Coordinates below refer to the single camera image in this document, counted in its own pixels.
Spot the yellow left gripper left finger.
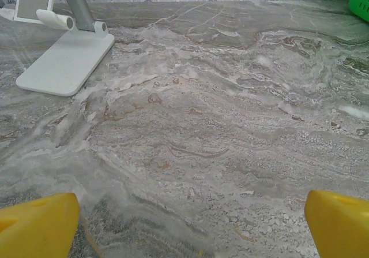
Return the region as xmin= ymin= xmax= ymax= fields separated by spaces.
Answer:
xmin=0 ymin=192 xmax=81 ymax=258

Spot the green plastic basket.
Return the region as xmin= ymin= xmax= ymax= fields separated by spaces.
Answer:
xmin=348 ymin=0 xmax=369 ymax=24

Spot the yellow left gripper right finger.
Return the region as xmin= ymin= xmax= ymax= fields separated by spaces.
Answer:
xmin=304 ymin=189 xmax=369 ymax=258

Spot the white phone stand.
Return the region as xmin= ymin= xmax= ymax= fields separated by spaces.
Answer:
xmin=0 ymin=0 xmax=115 ymax=97

